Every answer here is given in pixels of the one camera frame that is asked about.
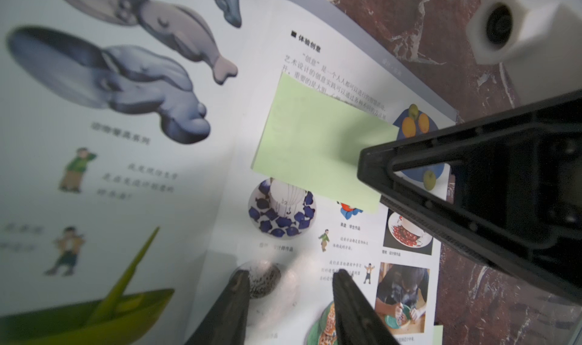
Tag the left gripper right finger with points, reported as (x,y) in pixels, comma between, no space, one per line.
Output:
(356,321)

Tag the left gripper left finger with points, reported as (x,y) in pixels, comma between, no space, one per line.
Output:
(226,321)

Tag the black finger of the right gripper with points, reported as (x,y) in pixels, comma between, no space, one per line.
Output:
(504,190)

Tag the yellow art textbook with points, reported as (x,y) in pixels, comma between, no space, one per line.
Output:
(128,198)

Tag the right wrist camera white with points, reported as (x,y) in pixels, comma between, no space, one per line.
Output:
(538,42)

